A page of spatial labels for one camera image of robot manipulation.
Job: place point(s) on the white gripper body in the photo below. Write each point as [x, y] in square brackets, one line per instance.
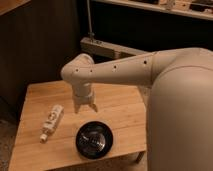
[83, 94]

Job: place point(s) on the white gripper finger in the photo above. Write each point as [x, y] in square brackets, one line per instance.
[94, 107]
[77, 108]

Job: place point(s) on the white plastic bottle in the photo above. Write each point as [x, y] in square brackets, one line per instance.
[51, 122]

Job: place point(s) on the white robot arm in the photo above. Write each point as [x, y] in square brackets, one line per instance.
[179, 123]

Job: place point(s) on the black ceramic bowl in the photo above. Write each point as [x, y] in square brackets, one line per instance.
[94, 140]

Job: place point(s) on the grey metal beam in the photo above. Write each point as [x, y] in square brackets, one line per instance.
[106, 49]

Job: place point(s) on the metal pole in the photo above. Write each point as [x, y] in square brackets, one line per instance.
[91, 34]

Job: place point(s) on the wooden shelf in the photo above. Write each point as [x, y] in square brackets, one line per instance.
[186, 8]

